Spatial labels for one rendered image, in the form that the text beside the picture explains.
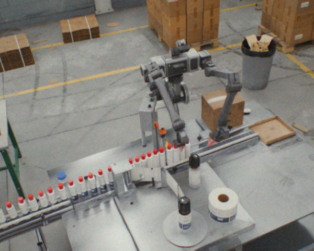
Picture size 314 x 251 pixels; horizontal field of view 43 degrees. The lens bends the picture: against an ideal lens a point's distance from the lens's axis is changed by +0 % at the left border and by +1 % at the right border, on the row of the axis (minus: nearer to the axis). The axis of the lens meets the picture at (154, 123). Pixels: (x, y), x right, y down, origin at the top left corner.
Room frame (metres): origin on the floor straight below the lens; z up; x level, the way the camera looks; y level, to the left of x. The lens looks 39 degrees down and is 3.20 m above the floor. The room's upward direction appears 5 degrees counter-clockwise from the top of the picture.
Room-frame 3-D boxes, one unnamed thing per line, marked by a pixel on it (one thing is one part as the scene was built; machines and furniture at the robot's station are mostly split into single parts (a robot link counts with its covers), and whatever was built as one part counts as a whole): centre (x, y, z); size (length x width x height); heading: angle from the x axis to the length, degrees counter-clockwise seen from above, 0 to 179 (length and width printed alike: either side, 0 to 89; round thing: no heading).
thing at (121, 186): (2.07, 0.27, 1.01); 0.14 x 0.13 x 0.26; 111
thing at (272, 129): (2.67, -1.03, 0.85); 0.30 x 0.26 x 0.04; 111
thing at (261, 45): (4.70, -1.48, 0.50); 0.42 x 0.41 x 0.28; 105
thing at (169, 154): (2.32, -0.10, 0.98); 0.05 x 0.05 x 0.20
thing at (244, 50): (4.63, -1.44, 0.43); 0.44 x 0.43 x 0.39; 15
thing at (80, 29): (6.63, 1.17, 0.11); 0.65 x 0.54 x 0.22; 102
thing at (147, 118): (2.35, 0.03, 1.38); 0.17 x 0.10 x 0.19; 166
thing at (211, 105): (2.84, -0.62, 0.99); 0.30 x 0.24 x 0.27; 106
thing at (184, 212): (1.69, -0.15, 1.04); 0.09 x 0.09 x 0.29
